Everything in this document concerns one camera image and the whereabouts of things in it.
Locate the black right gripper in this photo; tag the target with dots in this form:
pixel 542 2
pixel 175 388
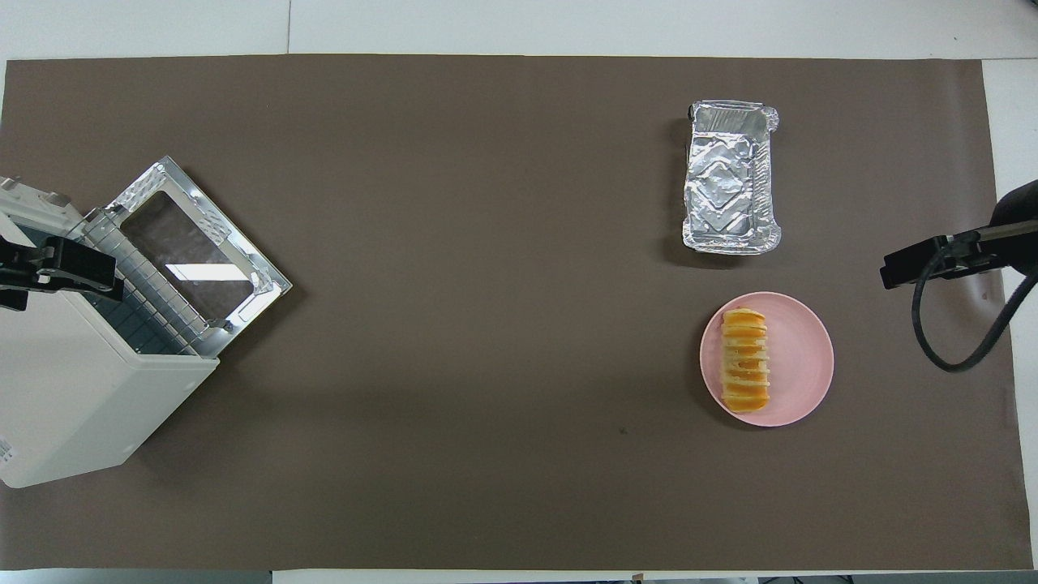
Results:
pixel 1023 207

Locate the sliced orange bread loaf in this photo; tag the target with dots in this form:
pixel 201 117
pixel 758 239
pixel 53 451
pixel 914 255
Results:
pixel 744 365

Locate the aluminium foil tray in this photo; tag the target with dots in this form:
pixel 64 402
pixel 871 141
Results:
pixel 726 186

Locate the glass oven door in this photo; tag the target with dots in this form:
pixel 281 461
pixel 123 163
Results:
pixel 195 251

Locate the white toaster oven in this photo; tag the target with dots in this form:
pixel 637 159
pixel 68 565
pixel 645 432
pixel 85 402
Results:
pixel 73 405

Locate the pink round plate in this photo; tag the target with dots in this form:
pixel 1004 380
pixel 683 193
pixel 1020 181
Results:
pixel 799 357

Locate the brown table mat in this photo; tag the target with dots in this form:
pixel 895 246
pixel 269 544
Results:
pixel 486 324

